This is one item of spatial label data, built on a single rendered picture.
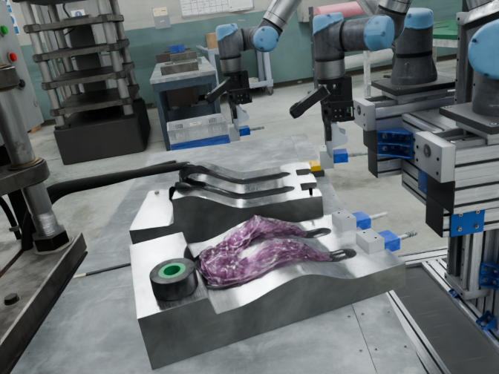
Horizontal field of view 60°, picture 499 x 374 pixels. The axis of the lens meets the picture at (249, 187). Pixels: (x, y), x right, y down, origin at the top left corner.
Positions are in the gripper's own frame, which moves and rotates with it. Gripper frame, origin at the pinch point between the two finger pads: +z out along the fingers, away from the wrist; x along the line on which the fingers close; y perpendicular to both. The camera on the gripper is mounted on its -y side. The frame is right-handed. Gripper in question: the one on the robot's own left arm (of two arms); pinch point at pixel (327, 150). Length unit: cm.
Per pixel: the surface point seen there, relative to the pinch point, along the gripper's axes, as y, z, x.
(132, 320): -43, 15, -50
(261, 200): -18.3, 6.6, -15.8
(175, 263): -30, 1, -53
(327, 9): 41, -26, 554
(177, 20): -194, -40, 614
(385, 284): 7.0, 13.2, -45.0
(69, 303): -60, 15, -43
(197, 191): -34.1, 1.9, -17.4
